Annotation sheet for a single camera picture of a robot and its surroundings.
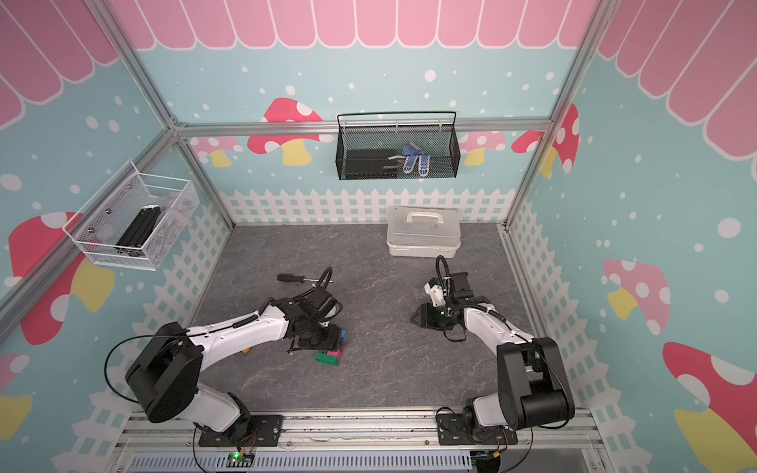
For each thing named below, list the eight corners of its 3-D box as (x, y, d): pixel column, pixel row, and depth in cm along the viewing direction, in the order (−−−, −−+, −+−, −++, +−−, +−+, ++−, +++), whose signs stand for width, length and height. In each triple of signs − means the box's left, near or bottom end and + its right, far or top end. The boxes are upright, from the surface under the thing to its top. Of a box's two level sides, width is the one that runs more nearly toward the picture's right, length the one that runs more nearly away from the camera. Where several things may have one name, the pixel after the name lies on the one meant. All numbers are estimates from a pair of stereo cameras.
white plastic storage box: (387, 261, 112) (386, 237, 101) (387, 219, 126) (387, 194, 116) (456, 261, 112) (463, 237, 101) (448, 219, 126) (454, 194, 116)
